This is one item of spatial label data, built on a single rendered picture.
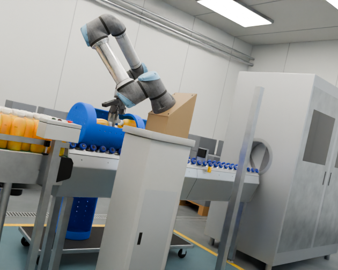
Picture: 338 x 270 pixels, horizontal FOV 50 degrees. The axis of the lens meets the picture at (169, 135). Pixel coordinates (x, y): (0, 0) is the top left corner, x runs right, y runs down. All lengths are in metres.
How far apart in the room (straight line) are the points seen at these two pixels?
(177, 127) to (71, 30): 4.12
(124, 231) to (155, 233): 0.18
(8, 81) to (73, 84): 0.95
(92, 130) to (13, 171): 0.55
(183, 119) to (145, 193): 0.47
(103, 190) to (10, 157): 0.75
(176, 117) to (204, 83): 5.39
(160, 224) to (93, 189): 0.57
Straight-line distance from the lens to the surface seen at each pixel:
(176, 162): 2.12
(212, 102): 7.64
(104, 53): 2.14
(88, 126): 2.30
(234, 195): 3.18
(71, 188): 2.40
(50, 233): 2.60
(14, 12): 5.76
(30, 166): 2.09
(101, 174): 2.44
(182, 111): 2.09
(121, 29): 2.21
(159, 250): 2.23
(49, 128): 1.97
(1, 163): 2.03
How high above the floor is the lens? 1.18
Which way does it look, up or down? 1 degrees down
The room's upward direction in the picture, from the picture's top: 12 degrees clockwise
